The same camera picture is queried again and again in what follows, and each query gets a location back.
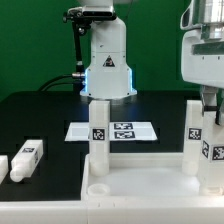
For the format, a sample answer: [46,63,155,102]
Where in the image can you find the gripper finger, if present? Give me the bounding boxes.
[216,89,224,126]

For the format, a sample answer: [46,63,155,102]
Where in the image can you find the white front rail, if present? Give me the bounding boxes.
[0,196,224,224]

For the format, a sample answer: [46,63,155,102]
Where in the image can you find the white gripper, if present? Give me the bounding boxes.
[180,0,224,114]

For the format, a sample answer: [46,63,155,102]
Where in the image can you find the black camera stand pole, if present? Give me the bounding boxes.
[72,22,85,91]

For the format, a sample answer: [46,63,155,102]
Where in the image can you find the black cables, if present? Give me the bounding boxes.
[37,75,83,92]

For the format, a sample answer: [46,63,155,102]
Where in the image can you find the black camera on stand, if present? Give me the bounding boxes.
[63,6,117,23]

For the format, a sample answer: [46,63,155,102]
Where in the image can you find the white desk top tray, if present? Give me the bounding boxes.
[81,153,199,200]

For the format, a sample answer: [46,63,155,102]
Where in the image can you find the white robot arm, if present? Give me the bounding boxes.
[68,0,224,125]

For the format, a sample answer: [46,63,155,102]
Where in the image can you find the white flat base plate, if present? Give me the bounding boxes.
[65,122,157,142]

